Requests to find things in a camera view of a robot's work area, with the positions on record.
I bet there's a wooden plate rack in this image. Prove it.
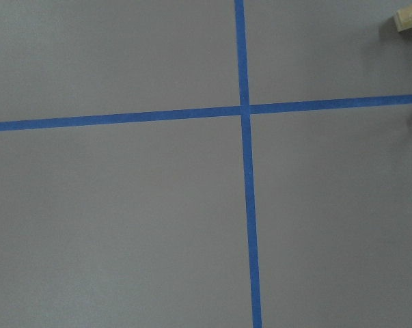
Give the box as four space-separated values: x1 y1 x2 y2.
394 4 412 42

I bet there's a brown paper table cover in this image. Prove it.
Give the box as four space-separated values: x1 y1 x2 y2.
0 1 412 327

